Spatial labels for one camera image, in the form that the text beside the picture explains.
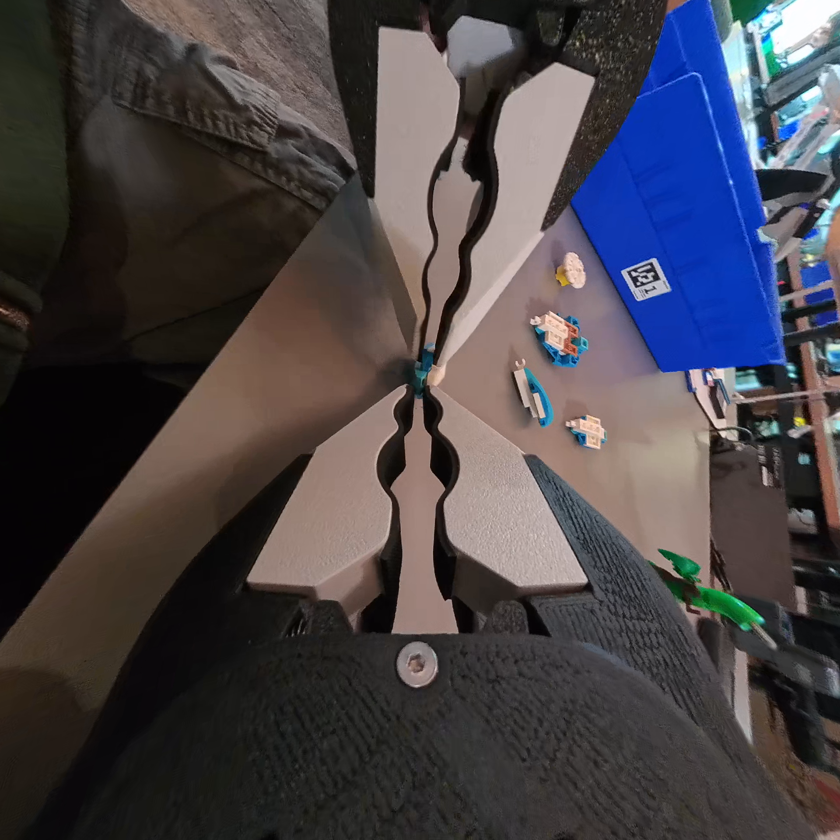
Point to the white printed tag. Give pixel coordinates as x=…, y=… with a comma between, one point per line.
x=645, y=280

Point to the white blue curved lego piece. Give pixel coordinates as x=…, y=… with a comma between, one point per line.
x=535, y=397

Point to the green lego leaves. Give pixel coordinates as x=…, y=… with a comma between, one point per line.
x=722, y=600

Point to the teal lego piece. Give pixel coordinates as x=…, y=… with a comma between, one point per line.
x=423, y=374

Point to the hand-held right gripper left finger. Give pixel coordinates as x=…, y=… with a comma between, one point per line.
x=328, y=512

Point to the round white yellow lego piece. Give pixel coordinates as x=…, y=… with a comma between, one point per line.
x=572, y=269

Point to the person's grey clothing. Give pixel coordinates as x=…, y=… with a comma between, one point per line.
x=164, y=197

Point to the black cardboard box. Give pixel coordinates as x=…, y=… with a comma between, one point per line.
x=748, y=525

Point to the blue plastic bin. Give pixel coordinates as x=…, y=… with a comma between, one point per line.
x=689, y=197

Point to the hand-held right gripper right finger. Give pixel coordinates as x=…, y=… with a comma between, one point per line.
x=505, y=518

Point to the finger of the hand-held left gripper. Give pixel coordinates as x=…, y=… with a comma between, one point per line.
x=410, y=131
x=531, y=170

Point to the blue white orange lego assembly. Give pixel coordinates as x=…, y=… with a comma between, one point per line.
x=558, y=338

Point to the small white blue lego assembly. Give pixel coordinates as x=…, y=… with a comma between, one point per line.
x=587, y=431

